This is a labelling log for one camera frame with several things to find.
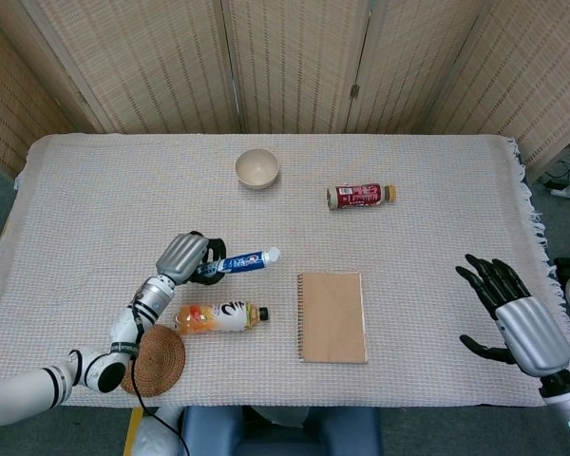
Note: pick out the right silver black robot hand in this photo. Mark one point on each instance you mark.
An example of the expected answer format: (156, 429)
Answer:
(532, 332)

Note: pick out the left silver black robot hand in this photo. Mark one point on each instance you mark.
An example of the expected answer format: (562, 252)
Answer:
(183, 259)

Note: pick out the blue white toothpaste tube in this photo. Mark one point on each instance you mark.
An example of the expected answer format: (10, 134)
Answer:
(247, 260)

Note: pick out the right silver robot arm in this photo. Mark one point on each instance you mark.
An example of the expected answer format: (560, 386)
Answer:
(567, 404)

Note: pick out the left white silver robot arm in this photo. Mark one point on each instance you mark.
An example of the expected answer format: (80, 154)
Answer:
(123, 328)

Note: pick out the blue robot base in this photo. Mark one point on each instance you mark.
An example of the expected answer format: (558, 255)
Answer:
(285, 432)

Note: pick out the orange juice plastic bottle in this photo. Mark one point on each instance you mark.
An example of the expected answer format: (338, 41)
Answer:
(218, 318)

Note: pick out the white woven tablecloth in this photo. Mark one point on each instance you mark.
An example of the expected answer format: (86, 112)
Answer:
(285, 228)

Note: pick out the round woven rattan coaster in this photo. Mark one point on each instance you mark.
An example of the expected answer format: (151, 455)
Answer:
(159, 363)

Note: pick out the cream round bowl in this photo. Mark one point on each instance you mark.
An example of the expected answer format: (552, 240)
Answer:
(256, 168)

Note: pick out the brown spiral notebook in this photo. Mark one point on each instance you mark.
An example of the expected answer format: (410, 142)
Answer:
(332, 318)

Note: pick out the red Costa coffee bottle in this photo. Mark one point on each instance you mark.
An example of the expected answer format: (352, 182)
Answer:
(356, 196)

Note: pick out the woven folding screen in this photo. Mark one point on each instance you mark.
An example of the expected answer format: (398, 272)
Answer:
(290, 62)

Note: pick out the brass screen hinge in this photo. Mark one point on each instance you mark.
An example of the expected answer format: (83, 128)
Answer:
(355, 91)

